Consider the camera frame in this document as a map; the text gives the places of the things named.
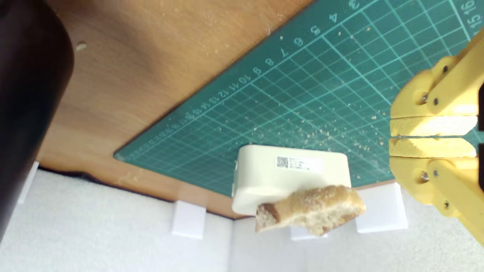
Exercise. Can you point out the brown bread slice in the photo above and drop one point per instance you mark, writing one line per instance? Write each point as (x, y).
(314, 207)

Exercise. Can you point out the black two-slot toaster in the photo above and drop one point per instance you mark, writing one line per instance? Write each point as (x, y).
(26, 94)

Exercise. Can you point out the green cutting mat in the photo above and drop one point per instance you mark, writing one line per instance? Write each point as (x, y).
(302, 94)

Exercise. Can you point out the white block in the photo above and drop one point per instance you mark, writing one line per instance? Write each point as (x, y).
(264, 177)

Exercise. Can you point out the white wall clip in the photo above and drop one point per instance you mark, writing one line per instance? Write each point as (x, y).
(382, 211)
(187, 219)

